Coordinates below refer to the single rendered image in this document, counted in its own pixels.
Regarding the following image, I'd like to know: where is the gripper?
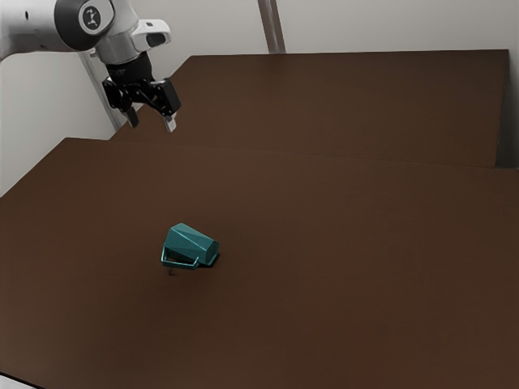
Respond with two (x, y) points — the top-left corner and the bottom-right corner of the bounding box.
(101, 53), (182, 133)

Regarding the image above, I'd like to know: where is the teal faceted mug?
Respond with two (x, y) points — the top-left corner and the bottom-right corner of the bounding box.
(159, 222), (221, 271)

